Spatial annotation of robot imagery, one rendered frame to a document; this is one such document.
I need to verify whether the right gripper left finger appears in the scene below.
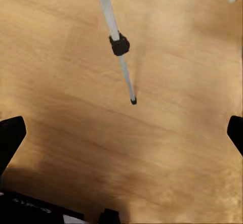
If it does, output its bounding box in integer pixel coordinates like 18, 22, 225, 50
0, 116, 26, 176

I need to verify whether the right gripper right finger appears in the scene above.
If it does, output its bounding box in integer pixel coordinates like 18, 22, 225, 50
227, 116, 243, 156

